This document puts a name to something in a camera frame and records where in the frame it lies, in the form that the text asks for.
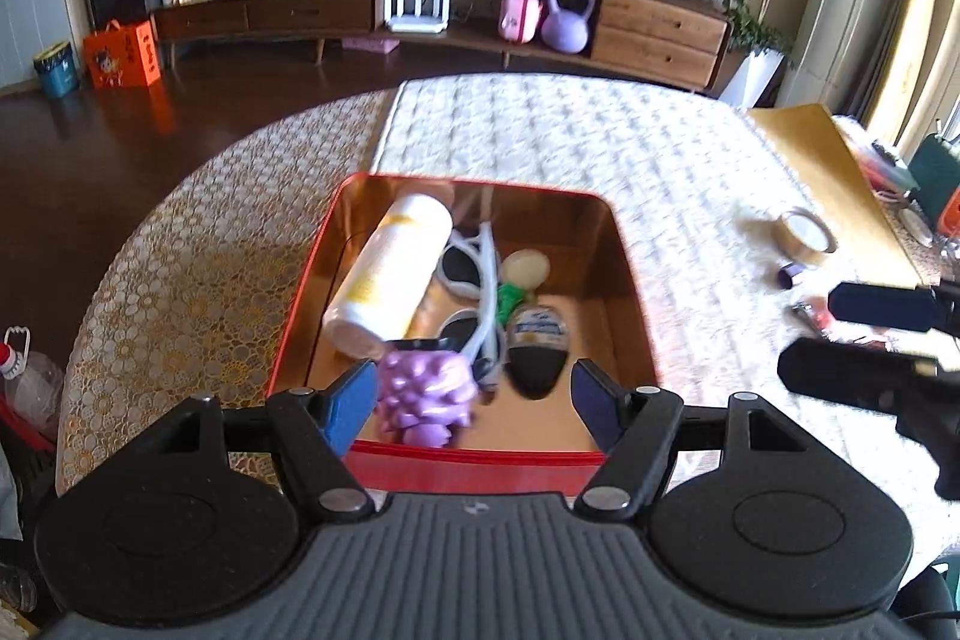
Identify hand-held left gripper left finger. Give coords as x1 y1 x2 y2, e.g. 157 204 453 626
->
166 359 380 525

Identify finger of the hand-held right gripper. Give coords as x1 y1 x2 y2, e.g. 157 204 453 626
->
829 282 960 337
778 338 940 420

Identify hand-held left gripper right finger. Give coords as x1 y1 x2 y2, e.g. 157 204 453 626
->
570 359 785 525

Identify red snack packet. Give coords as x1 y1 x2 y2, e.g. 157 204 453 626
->
793 302 835 335

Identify black oval brush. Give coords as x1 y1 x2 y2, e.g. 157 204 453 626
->
506 305 571 401

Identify purple spiky toy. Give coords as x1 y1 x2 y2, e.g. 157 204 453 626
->
377 347 481 450

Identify roll of packing tape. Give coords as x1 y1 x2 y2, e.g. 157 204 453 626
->
775 209 839 270

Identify white cylindrical bottle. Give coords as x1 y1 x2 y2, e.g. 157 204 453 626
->
322 192 455 360

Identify red tin box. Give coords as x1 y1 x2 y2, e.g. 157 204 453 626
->
264 173 662 500

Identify white sunglasses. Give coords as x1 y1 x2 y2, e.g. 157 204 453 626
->
437 221 505 386

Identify small white dish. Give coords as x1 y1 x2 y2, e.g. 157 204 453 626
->
896 206 935 247

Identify stack of colourful folders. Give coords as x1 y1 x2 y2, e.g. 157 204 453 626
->
832 115 920 199

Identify yellow wood-grain mat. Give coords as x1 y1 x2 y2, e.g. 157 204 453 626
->
750 104 923 289

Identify yellow curtain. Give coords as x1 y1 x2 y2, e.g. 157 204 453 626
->
855 0 960 161

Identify plastic water bottle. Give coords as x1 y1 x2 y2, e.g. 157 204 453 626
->
0 325 65 431

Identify wooden TV stand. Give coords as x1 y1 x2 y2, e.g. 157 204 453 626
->
150 0 732 90

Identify purple kettlebell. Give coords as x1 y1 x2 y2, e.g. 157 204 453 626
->
540 0 597 50

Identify white router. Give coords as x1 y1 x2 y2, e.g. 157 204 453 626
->
382 0 453 35

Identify pink toy suitcase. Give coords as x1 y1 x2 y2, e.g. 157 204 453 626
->
500 0 545 43

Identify orange gift box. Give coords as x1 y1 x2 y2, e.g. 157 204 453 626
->
81 19 164 90

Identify teal trash bin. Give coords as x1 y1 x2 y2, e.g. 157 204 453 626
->
32 40 80 100

